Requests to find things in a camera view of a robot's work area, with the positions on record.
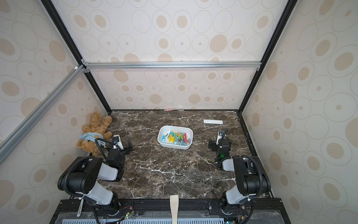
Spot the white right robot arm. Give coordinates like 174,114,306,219
208,130,271,207

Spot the horizontal aluminium rail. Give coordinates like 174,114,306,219
84,61,262,69

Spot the brown teddy bear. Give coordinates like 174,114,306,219
76,111,112,155

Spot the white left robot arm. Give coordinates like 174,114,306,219
57,133,133,210

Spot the white plastic storage box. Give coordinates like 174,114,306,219
157,126,193,150

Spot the yellow clothespin apart from pile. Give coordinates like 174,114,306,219
168,132,177,143

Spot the pink red clothespin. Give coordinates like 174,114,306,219
183,134,190,145

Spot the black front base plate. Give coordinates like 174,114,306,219
50,198,290,224

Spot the white paper strip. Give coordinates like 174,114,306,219
203,119,223,125

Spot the beige tape strip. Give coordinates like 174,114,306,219
170,195,179,224

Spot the left diagonal aluminium rail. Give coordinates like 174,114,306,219
1,64,84,163

